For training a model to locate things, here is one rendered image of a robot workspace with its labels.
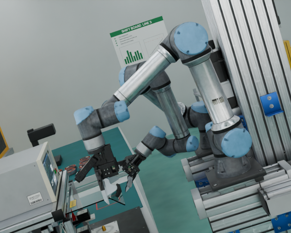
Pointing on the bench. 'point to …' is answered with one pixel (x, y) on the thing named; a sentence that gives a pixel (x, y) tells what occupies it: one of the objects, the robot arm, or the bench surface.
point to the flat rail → (69, 196)
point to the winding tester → (21, 183)
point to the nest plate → (112, 227)
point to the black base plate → (126, 222)
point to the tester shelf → (37, 213)
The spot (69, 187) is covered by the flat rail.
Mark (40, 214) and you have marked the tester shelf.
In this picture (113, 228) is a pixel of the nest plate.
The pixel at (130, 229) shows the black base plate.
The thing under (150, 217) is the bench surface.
